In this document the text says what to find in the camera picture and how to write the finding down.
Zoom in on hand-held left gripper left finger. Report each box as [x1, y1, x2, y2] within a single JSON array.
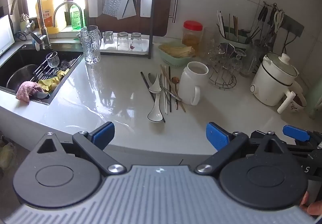
[[30, 121, 127, 174]]

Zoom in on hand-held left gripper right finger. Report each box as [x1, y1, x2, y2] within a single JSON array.
[[195, 122, 290, 174]]

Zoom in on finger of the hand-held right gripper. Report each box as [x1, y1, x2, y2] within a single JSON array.
[[282, 125, 322, 150]]

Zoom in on wooden chopstick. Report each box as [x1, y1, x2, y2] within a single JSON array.
[[160, 64, 187, 113], [163, 64, 180, 100]]

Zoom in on white black-rimmed ceramic spoon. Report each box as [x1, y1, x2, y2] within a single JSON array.
[[148, 73, 162, 93], [147, 92, 163, 123]]

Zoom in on white ceramic mug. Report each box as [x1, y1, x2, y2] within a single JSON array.
[[178, 61, 209, 106]]

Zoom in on rose gold spoon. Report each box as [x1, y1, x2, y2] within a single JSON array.
[[171, 77, 181, 110]]

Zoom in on steel spoon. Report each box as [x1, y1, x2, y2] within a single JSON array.
[[148, 72, 182, 102]]

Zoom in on hanging kitchen utensils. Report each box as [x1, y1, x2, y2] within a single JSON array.
[[248, 1, 286, 49]]

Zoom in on person's right hand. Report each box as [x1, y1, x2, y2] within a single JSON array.
[[300, 192, 322, 216]]

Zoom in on printed ceramic bowl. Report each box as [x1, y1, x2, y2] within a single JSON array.
[[289, 92, 308, 114]]

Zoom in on green electric kettle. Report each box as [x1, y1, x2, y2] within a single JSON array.
[[307, 83, 322, 121]]

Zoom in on white electric cooking pot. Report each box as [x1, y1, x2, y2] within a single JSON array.
[[250, 52, 304, 114]]

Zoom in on yellow cloth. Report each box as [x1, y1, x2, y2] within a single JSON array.
[[37, 69, 71, 94]]

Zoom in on steel scrubber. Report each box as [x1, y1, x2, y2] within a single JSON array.
[[58, 58, 78, 71]]

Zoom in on green plastic basket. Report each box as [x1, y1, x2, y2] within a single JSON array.
[[158, 42, 196, 68]]

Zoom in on pink cloth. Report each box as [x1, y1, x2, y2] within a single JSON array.
[[15, 81, 43, 105]]

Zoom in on black roll-up sink rack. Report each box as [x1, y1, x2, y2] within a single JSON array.
[[31, 56, 77, 85]]

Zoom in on small stemmed glass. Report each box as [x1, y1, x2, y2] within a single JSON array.
[[45, 51, 60, 68]]

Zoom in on tall textured glass mug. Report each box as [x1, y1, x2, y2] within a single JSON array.
[[80, 25, 102, 65]]

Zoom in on dried noodle bundle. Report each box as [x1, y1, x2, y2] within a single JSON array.
[[160, 44, 196, 59]]

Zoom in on small clear glass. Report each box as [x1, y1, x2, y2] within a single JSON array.
[[103, 31, 114, 51], [130, 32, 143, 51], [117, 32, 129, 51]]

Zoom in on clear glass tumbler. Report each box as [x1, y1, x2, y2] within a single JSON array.
[[201, 27, 220, 57]]

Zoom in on green chopstick holder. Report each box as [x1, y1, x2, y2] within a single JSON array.
[[218, 28, 252, 50]]

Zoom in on white drip tray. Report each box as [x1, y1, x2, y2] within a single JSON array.
[[100, 32, 149, 54]]

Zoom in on steel basin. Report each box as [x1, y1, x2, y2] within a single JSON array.
[[5, 63, 40, 93]]

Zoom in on red-lid plastic jar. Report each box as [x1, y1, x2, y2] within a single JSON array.
[[181, 20, 204, 56]]

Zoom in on black metal dish rack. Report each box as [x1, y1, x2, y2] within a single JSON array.
[[84, 0, 154, 60]]

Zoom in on black kitchen sink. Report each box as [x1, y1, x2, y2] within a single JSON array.
[[0, 43, 84, 106]]

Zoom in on green dish soap bottle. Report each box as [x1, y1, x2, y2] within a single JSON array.
[[69, 4, 84, 30]]

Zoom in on white plastic caddy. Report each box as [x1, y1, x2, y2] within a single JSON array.
[[87, 0, 103, 18], [139, 0, 153, 17]]

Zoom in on white cutting board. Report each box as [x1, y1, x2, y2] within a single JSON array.
[[118, 0, 138, 21]]

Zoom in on yellow plastic jug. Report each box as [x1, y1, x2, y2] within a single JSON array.
[[36, 0, 67, 35]]

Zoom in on tall steel faucet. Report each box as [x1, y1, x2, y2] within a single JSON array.
[[10, 0, 52, 49]]

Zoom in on dark wooden cutting board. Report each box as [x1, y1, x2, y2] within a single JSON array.
[[94, 0, 174, 37]]

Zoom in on small steel faucet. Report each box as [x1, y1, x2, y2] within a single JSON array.
[[52, 1, 85, 30]]

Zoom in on white countertop appliance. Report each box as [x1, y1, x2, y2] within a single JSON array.
[[0, 14, 15, 56]]

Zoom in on wire cup rack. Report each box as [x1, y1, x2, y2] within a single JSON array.
[[207, 42, 238, 90]]

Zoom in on clear handled glass mug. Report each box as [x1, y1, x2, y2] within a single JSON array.
[[240, 41, 263, 77]]

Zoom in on black power cable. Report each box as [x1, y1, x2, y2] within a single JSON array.
[[282, 30, 293, 55]]

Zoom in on dark wall power strip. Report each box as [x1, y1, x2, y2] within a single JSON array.
[[280, 14, 305, 38]]

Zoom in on white-handled scissors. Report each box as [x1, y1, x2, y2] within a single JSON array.
[[273, 10, 285, 34]]

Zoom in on steel bar handle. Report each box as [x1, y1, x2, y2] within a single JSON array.
[[168, 0, 180, 23]]

